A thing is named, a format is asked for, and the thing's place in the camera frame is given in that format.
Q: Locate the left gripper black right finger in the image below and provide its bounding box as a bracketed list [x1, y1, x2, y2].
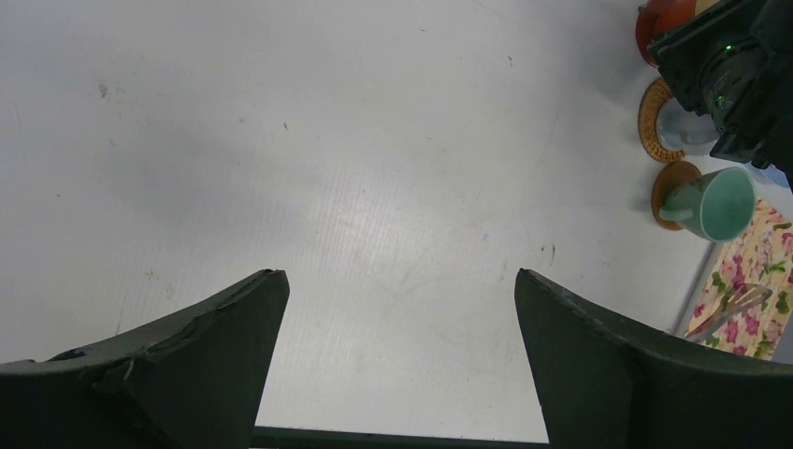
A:
[514, 269, 792, 448]

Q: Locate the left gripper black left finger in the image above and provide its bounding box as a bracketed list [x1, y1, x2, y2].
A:
[1, 270, 290, 448]

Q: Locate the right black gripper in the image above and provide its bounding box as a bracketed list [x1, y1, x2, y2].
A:
[649, 0, 792, 181]

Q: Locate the woven rattan coaster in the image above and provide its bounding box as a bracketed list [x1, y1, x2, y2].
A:
[637, 78, 685, 164]

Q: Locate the light blue mug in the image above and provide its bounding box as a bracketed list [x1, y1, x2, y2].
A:
[656, 98, 720, 156]

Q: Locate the red apple coaster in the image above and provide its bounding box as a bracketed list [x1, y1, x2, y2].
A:
[635, 0, 670, 67]

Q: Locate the orange round coaster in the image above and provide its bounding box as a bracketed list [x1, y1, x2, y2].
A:
[650, 161, 702, 231]

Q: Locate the green teacup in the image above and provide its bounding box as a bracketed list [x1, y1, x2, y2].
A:
[660, 167, 757, 243]

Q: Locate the orange small mug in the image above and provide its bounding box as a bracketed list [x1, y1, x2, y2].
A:
[646, 0, 719, 38]

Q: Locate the floral serving tray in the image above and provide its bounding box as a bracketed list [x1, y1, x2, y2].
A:
[676, 199, 792, 360]

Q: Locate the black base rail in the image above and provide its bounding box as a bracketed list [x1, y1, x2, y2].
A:
[250, 426, 551, 449]

